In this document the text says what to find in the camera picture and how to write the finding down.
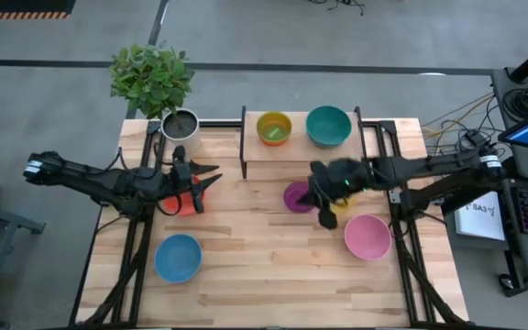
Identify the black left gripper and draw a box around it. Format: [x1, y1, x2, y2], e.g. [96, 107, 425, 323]
[153, 145, 224, 215]

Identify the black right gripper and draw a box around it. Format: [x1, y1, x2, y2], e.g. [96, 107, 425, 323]
[296, 158, 373, 231]

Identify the small purple plastic bowl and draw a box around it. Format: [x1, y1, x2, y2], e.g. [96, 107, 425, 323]
[282, 181, 316, 215]

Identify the small yellow plastic bowl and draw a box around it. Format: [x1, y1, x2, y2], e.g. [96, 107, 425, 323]
[330, 195, 358, 216]

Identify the large coral red bowl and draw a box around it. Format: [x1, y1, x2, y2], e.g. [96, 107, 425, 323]
[161, 175, 206, 218]

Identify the large pink bowl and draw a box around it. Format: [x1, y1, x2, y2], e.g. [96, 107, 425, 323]
[343, 213, 393, 262]

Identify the small orange plastic bowl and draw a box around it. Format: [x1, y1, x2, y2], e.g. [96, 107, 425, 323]
[255, 110, 294, 149]

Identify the large teal bowl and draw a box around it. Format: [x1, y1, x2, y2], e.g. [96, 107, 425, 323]
[304, 104, 353, 149]

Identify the large blue bowl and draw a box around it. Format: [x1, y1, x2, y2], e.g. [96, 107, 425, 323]
[153, 233, 204, 284]

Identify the wooden shelf with black legs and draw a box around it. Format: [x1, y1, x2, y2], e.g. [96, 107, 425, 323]
[239, 104, 369, 181]

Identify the white plant pot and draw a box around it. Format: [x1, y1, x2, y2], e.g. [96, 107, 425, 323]
[159, 107, 203, 155]

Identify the green leafy plant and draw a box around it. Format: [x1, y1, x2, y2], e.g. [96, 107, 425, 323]
[108, 40, 196, 121]

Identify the white paper sheet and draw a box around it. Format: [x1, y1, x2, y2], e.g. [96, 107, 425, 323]
[453, 191, 508, 242]

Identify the black power strip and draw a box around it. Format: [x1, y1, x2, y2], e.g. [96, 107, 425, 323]
[464, 129, 499, 160]

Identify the black caster wheel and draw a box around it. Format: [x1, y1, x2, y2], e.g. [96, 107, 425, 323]
[497, 271, 518, 292]

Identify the yellow black hazard strip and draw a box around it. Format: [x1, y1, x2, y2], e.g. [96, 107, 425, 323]
[0, 0, 77, 21]

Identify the yellow floor cable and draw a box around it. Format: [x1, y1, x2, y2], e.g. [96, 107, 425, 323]
[422, 91, 497, 152]

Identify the black floor cable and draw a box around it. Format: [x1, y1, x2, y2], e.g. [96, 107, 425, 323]
[423, 93, 506, 160]

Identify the black cable bundle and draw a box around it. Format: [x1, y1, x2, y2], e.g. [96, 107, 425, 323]
[307, 0, 367, 17]

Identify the coiled black cable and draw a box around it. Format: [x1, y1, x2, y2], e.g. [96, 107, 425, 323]
[501, 85, 528, 122]

